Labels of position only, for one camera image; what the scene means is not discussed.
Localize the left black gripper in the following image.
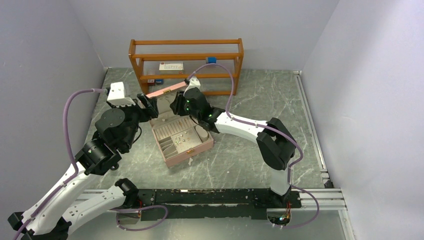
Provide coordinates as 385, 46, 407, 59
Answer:
107, 92, 159, 150

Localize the pink jewelry box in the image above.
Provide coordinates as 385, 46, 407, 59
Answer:
147, 82, 214, 167

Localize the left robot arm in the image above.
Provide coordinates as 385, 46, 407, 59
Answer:
8, 94, 159, 240

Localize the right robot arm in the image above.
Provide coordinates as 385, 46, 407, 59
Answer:
169, 87, 297, 207

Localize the small blue block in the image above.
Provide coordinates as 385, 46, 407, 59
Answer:
155, 78, 164, 85

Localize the beige watch pillow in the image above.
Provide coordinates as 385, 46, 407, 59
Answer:
194, 125, 209, 142

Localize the white red-print box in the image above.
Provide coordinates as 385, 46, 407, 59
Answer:
158, 61, 185, 74

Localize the blue cube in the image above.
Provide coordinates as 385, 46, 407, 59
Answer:
205, 56, 217, 64

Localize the orange wooden shelf rack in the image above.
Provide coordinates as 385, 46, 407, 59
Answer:
128, 38, 245, 96

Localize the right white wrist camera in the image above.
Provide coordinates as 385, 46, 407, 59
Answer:
184, 76, 201, 95

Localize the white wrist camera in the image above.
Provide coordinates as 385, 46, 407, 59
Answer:
184, 76, 201, 95
106, 81, 136, 108

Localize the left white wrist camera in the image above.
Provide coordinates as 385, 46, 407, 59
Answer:
106, 81, 136, 108

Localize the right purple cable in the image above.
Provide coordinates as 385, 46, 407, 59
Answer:
187, 62, 304, 186

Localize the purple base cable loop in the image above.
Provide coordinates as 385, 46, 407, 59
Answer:
115, 204, 169, 232

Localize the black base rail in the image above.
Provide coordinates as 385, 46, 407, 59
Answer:
79, 188, 347, 222

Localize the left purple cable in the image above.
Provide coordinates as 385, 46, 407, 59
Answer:
11, 88, 110, 240

